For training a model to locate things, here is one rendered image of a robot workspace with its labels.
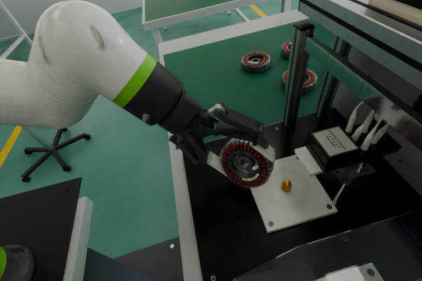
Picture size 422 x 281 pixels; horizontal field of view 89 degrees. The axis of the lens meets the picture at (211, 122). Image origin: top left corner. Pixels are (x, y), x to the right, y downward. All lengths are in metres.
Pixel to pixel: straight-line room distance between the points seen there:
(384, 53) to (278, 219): 0.34
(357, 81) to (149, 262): 1.23
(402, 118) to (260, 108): 0.46
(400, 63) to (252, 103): 0.49
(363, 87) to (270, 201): 0.29
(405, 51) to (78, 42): 0.38
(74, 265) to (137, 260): 0.77
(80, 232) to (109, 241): 0.86
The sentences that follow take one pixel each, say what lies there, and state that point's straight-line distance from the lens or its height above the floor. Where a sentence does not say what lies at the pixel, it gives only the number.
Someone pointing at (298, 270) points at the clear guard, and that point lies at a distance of 0.20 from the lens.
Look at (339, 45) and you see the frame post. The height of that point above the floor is 0.99.
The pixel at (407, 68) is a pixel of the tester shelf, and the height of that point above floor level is 1.08.
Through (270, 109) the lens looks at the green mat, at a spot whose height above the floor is 0.75.
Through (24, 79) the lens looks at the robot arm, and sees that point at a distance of 0.39.
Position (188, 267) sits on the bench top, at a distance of 0.53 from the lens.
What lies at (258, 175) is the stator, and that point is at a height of 0.85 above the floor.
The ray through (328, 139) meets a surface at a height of 0.92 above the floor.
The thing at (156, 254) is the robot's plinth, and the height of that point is 0.02.
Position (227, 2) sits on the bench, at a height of 0.75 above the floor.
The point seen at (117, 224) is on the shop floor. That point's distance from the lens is 1.53.
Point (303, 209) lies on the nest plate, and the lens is 0.52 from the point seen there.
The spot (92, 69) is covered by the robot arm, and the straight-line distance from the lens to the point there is 0.31.
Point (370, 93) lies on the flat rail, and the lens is 0.38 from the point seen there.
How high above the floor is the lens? 1.25
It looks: 46 degrees down
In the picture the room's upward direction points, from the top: 12 degrees counter-clockwise
